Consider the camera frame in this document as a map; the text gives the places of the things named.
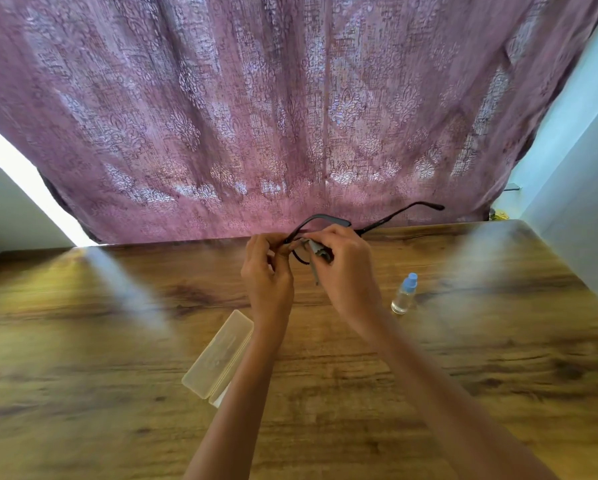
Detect purple patterned curtain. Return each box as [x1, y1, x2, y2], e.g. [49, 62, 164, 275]
[0, 0, 598, 244]

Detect person's left hand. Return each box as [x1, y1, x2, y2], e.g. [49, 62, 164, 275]
[240, 233, 295, 329]

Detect grey cleaning cloth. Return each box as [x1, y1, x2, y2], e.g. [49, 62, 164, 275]
[301, 238, 336, 286]

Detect translucent plastic glasses case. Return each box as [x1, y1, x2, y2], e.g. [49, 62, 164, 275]
[181, 310, 255, 408]

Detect person's right hand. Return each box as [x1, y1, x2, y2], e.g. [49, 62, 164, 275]
[301, 224, 383, 329]

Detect clear spray bottle blue cap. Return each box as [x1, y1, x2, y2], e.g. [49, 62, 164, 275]
[391, 273, 419, 315]

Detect person's right forearm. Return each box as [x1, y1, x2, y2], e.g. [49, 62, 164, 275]
[351, 305, 560, 480]

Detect person's left forearm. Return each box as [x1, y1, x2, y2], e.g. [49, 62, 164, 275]
[183, 315, 291, 480]

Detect black-framed eyeglasses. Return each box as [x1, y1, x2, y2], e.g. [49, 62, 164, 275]
[283, 202, 446, 265]

